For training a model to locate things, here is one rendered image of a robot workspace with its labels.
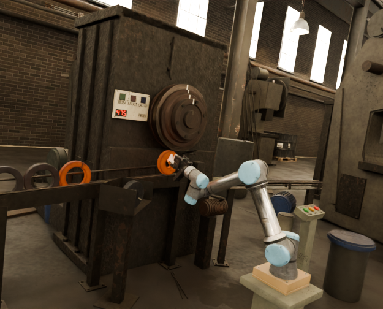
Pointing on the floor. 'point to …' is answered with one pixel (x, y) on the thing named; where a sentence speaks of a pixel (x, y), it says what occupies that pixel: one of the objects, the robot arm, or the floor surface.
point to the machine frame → (133, 127)
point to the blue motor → (284, 202)
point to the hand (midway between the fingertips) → (168, 159)
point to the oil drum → (231, 160)
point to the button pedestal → (306, 235)
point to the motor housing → (207, 230)
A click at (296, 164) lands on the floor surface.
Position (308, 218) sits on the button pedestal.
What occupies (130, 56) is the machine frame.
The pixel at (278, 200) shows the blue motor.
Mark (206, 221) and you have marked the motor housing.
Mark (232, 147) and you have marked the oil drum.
